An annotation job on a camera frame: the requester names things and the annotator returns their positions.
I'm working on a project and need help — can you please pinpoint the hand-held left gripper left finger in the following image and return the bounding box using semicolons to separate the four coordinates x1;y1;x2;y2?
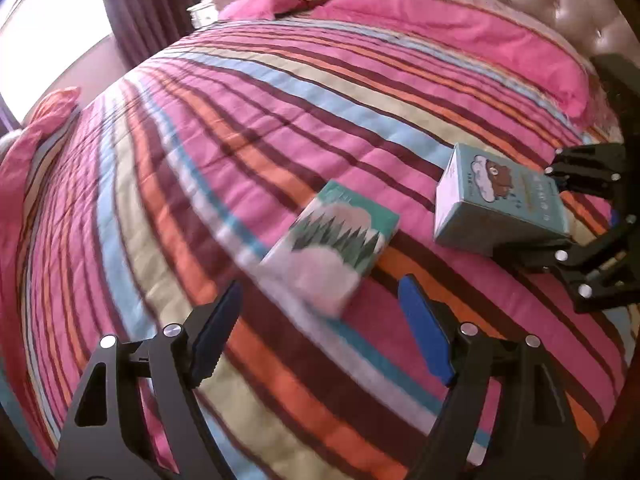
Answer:
55;280;244;480

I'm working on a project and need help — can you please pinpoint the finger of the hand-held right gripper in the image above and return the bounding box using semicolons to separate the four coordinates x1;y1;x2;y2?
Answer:
545;142;640;198
492;220;640;315

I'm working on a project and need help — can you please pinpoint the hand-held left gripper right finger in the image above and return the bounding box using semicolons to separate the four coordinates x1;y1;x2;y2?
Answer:
397;274;586;480

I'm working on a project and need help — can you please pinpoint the pale blue bear print box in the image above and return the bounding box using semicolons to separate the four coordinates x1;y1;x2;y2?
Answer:
434;142;572;256

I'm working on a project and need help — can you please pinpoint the teal forest print box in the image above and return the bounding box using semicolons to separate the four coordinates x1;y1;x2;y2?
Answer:
257;181;401;318

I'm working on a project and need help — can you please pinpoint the striped bed blanket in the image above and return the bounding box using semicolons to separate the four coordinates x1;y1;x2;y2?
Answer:
0;0;636;480

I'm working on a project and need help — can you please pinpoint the large pink pillow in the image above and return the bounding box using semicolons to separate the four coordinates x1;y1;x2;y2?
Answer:
320;0;591;121

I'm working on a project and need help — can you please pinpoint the pink striped pillow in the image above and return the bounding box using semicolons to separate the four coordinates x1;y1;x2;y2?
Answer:
0;86;82;221

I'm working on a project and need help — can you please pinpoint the white nightstand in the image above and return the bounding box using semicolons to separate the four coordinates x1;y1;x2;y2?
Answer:
186;0;261;29

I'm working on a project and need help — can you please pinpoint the purple curtain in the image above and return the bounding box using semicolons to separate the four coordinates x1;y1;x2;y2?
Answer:
95;0;201;68

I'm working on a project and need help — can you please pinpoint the small pink pillow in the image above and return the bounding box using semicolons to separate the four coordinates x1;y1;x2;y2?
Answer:
217;0;357;22

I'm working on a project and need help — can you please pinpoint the bright window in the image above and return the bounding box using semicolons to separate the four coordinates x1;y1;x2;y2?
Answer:
0;0;118;128

